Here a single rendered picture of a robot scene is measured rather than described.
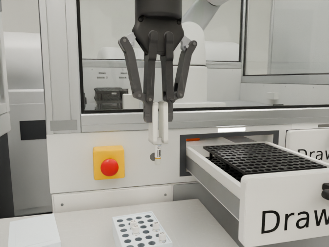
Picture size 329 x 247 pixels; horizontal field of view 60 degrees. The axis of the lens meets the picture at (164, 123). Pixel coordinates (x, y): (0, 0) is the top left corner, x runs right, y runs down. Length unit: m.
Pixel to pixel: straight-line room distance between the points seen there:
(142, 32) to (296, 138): 0.58
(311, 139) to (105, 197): 0.60
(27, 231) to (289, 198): 0.49
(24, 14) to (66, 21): 3.19
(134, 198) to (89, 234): 0.18
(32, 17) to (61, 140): 3.24
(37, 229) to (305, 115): 0.75
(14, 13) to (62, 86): 3.24
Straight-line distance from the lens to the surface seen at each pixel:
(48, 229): 0.65
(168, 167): 0.75
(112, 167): 0.65
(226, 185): 0.55
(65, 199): 0.76
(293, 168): 0.62
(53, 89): 0.71
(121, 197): 0.76
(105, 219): 0.69
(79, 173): 0.73
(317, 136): 0.93
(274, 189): 0.47
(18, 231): 0.66
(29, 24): 3.88
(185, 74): 0.48
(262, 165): 0.61
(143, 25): 0.46
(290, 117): 0.89
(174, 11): 0.46
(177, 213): 0.70
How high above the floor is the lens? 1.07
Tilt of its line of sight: 9 degrees down
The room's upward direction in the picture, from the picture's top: straight up
